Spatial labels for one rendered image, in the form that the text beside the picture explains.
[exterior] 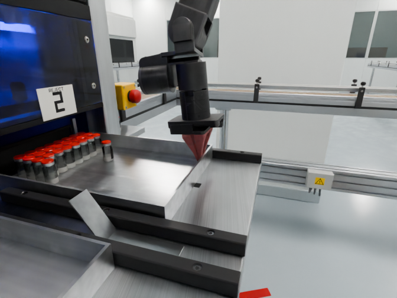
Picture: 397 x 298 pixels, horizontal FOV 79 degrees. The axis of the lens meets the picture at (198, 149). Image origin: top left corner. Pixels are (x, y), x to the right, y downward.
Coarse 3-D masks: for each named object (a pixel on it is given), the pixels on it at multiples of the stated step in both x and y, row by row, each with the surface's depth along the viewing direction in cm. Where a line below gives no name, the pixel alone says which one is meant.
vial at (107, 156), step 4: (104, 144) 53; (108, 144) 54; (104, 148) 54; (108, 148) 54; (104, 152) 54; (108, 152) 54; (104, 156) 54; (108, 156) 54; (104, 160) 55; (108, 160) 55; (112, 160) 55
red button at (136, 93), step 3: (132, 90) 70; (135, 90) 70; (138, 90) 71; (129, 93) 70; (132, 93) 69; (135, 93) 69; (138, 93) 70; (129, 96) 70; (132, 96) 69; (135, 96) 69; (138, 96) 70; (132, 99) 70; (135, 99) 70; (138, 99) 71; (132, 102) 71; (135, 102) 71; (138, 102) 71
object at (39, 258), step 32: (0, 224) 31; (32, 224) 30; (0, 256) 29; (32, 256) 29; (64, 256) 29; (96, 256) 25; (0, 288) 25; (32, 288) 25; (64, 288) 25; (96, 288) 25
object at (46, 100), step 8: (48, 88) 46; (56, 88) 48; (64, 88) 50; (72, 88) 52; (40, 96) 45; (48, 96) 46; (56, 96) 48; (64, 96) 50; (72, 96) 52; (40, 104) 45; (48, 104) 47; (64, 104) 50; (72, 104) 52; (48, 112) 47; (64, 112) 50; (72, 112) 52
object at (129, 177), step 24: (120, 144) 64; (144, 144) 61; (168, 144) 59; (72, 168) 52; (96, 168) 52; (120, 168) 52; (144, 168) 52; (168, 168) 52; (192, 168) 44; (48, 192) 39; (72, 192) 38; (96, 192) 36; (120, 192) 43; (144, 192) 43; (168, 192) 43; (168, 216) 35
